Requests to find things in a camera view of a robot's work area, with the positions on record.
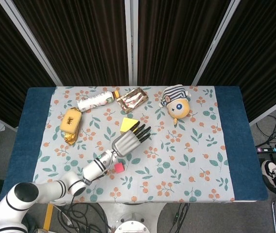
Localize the black cable with green light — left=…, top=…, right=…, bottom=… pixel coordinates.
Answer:
left=173, top=202, right=191, bottom=231

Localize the blue felt table cover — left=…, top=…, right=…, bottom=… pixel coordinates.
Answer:
left=0, top=86, right=269, bottom=202

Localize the yellow plush striped hat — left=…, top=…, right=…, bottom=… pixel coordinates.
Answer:
left=161, top=84, right=192, bottom=126

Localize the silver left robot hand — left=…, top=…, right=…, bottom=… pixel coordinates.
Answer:
left=111, top=123, right=152, bottom=156

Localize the brown white snack package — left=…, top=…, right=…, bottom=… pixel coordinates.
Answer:
left=116, top=87, right=149, bottom=114

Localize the yellow sponge with hole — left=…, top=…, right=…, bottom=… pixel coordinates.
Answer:
left=60, top=109, right=82, bottom=134

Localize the yellow strip on floor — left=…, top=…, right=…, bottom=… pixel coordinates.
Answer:
left=43, top=203, right=54, bottom=231

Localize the gold foil snack wrapper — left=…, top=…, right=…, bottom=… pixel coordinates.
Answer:
left=60, top=106, right=83, bottom=146

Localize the black power strip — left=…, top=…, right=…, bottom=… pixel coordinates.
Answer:
left=256, top=145, right=276, bottom=153

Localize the dark fabric bag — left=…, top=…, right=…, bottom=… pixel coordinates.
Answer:
left=22, top=213, right=40, bottom=233

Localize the small pink foam cube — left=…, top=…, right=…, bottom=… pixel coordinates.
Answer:
left=114, top=162, right=125, bottom=174

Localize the floral berry leaf tablecloth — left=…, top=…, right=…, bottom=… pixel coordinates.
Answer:
left=28, top=85, right=236, bottom=203

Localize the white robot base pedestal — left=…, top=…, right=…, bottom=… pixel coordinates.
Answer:
left=98, top=202, right=168, bottom=233

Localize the white plastic drink bottle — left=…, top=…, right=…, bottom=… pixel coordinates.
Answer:
left=77, top=90, right=120, bottom=113

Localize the white black sneaker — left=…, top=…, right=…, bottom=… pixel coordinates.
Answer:
left=260, top=159, right=276, bottom=188

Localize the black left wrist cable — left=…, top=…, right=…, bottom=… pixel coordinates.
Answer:
left=70, top=169, right=108, bottom=207

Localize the large yellow foam cube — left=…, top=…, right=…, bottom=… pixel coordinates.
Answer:
left=120, top=117, right=140, bottom=134

